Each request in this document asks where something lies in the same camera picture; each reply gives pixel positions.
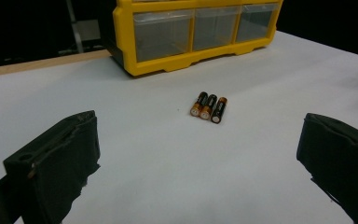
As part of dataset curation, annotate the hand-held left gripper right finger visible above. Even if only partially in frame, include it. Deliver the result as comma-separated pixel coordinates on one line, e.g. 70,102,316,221
296,112,358,224

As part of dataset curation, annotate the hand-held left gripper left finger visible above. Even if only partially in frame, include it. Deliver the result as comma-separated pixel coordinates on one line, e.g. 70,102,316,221
3,109,102,224

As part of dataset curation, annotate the black and copper battery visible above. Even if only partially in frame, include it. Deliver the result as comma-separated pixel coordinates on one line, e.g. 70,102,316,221
199,93,218,121
189,91,209,118
211,96,228,124

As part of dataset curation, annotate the yellow drawer organizer cabinet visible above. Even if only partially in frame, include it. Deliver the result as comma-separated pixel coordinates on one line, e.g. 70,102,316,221
98,0,284,77

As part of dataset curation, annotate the clear plastic drawer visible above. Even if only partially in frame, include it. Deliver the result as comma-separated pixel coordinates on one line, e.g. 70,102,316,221
192,6,241,52
235,3,280,44
132,8,196,63

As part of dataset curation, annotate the metal stand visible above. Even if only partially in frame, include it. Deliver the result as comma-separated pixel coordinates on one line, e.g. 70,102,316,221
59,0,105,56

